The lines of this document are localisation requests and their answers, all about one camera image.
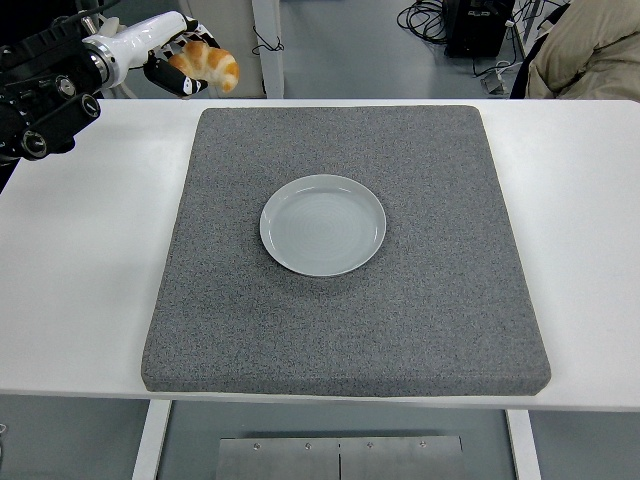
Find white cabinet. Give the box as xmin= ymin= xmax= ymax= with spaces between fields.
xmin=178 ymin=0 xmax=266 ymax=100

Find black cloth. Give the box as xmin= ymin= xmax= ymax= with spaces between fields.
xmin=0 ymin=158 xmax=22 ymax=194

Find white desk post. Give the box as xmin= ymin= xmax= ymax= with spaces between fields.
xmin=249 ymin=0 xmax=285 ymax=100

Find pale grey round plate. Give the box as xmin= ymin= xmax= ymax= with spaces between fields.
xmin=258 ymin=173 xmax=388 ymax=278

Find black computer case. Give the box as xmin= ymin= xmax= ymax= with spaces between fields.
xmin=443 ymin=0 xmax=516 ymax=59

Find beige padded jacket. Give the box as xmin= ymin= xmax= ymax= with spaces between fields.
xmin=524 ymin=0 xmax=640 ymax=101

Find black cable on post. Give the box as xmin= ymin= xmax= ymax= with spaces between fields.
xmin=251 ymin=24 xmax=285 ymax=55

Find white power adapter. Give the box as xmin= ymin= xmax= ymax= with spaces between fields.
xmin=480 ymin=59 xmax=512 ymax=94

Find golden croissant bread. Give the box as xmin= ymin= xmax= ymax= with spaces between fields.
xmin=167 ymin=39 xmax=241 ymax=94

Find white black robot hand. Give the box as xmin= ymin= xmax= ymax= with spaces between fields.
xmin=102 ymin=10 xmax=222 ymax=97

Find tangled black floor cables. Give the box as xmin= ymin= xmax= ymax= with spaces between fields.
xmin=396 ymin=0 xmax=451 ymax=47

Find black chair under jacket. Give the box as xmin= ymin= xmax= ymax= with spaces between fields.
xmin=508 ymin=47 xmax=541 ymax=100

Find grey speckled foam mat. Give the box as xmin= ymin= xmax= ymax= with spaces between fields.
xmin=141 ymin=105 xmax=553 ymax=399

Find grey metal plate with screws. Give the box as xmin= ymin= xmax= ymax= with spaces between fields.
xmin=218 ymin=435 xmax=465 ymax=480

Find white table leg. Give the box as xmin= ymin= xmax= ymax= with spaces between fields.
xmin=504 ymin=408 xmax=543 ymax=480
xmin=131 ymin=399 xmax=172 ymax=480

